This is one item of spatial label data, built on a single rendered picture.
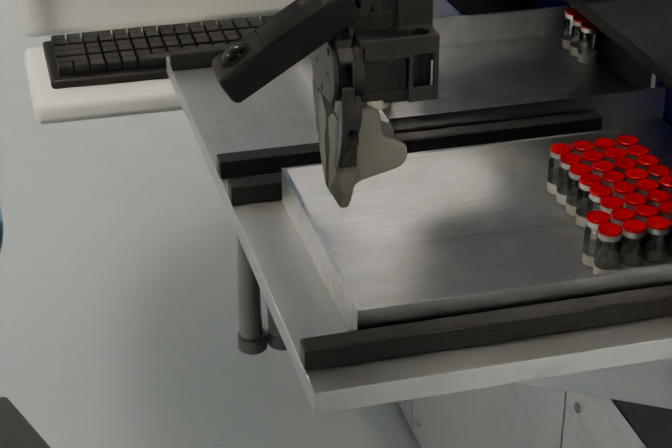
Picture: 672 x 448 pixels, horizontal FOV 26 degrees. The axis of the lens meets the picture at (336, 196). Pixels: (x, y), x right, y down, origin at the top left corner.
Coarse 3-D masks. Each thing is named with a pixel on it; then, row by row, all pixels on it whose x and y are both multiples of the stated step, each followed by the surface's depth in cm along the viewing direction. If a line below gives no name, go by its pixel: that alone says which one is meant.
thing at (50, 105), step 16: (96, 32) 199; (32, 48) 192; (32, 64) 187; (32, 80) 183; (48, 80) 182; (144, 80) 182; (160, 80) 182; (32, 96) 179; (48, 96) 178; (64, 96) 178; (80, 96) 178; (96, 96) 178; (112, 96) 178; (128, 96) 178; (144, 96) 179; (160, 96) 179; (176, 96) 180; (48, 112) 176; (64, 112) 177; (80, 112) 177; (96, 112) 178; (112, 112) 178; (128, 112) 179; (144, 112) 180
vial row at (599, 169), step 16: (576, 144) 137; (592, 144) 137; (592, 160) 134; (608, 176) 131; (624, 176) 131; (624, 192) 128; (640, 208) 126; (656, 208) 125; (656, 224) 123; (656, 240) 123; (656, 256) 124
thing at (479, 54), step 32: (448, 32) 172; (480, 32) 173; (512, 32) 174; (544, 32) 175; (448, 64) 167; (480, 64) 167; (512, 64) 167; (544, 64) 167; (576, 64) 167; (448, 96) 158; (480, 96) 158; (512, 96) 158; (544, 96) 158; (576, 96) 150; (608, 96) 151; (640, 96) 152; (416, 128) 147
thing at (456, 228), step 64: (320, 192) 137; (384, 192) 138; (448, 192) 138; (512, 192) 138; (320, 256) 124; (384, 256) 127; (448, 256) 127; (512, 256) 127; (576, 256) 127; (384, 320) 114
